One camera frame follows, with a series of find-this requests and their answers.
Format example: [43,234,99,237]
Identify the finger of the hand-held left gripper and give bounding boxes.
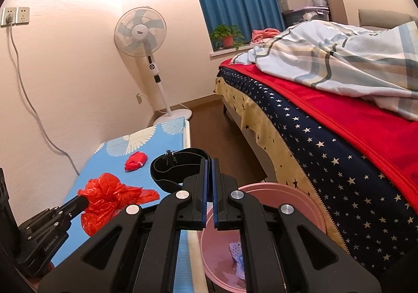
[52,197,89,225]

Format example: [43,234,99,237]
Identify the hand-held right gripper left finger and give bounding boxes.
[37,157,210,293]

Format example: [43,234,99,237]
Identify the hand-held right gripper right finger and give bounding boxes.
[212,157,382,293]

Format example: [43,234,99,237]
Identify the red plastic bag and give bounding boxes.
[78,173,160,235]

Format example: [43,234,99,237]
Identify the black elastic band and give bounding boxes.
[152,148,210,193]

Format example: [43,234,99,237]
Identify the pink plastic bin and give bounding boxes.
[196,183,327,293]

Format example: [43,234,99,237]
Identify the small red wrapper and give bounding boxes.
[124,151,148,173]

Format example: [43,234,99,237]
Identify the blue patterned table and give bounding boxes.
[52,117,196,293]

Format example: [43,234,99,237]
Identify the bed with starry cover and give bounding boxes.
[214,67,418,280]

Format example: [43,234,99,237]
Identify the potted green plant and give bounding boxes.
[210,24,246,51]

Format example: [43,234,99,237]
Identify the red blanket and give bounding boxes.
[219,59,418,202]

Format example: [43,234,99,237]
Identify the pink folded clothes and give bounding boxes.
[251,28,281,44]

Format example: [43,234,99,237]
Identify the white standing fan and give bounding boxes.
[114,7,193,120]

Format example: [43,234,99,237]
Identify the light plaid quilt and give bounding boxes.
[232,20,418,122]

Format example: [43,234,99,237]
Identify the clear storage box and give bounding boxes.
[282,5,330,26]

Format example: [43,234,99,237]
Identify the grey cardboard box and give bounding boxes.
[276,0,306,14]

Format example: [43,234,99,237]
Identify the beige headboard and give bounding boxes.
[357,8,418,30]

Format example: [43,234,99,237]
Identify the grey wall cable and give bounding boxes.
[7,22,82,176]

